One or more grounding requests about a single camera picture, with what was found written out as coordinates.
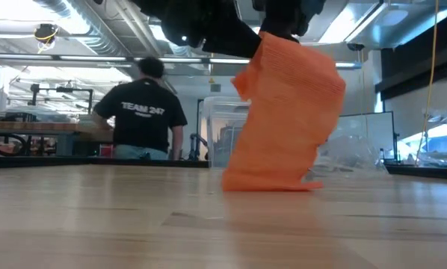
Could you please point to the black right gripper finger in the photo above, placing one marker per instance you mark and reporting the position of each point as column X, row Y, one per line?
column 279, row 29

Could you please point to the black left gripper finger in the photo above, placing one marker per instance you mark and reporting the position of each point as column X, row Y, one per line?
column 234, row 41

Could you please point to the clear plastic storage bin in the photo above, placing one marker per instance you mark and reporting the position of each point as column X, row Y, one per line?
column 223, row 130

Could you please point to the orange elastic bandage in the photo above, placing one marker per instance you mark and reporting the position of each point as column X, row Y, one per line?
column 287, row 123

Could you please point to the clear plastic bag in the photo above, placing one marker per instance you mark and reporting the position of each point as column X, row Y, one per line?
column 350, row 157

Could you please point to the long ceiling light strip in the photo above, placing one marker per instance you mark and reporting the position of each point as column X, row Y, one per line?
column 178, row 60
column 21, row 56

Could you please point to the person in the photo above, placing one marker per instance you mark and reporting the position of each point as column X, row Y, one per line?
column 141, row 116

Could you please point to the white board on stand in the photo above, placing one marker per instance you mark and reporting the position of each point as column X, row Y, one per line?
column 373, row 134

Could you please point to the wooden top workbench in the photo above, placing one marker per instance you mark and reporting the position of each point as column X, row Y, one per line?
column 29, row 126

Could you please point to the black ceiling dome camera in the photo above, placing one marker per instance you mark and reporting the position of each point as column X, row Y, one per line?
column 355, row 46

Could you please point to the black pipe camera rig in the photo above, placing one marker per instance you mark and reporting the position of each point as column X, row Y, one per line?
column 74, row 90

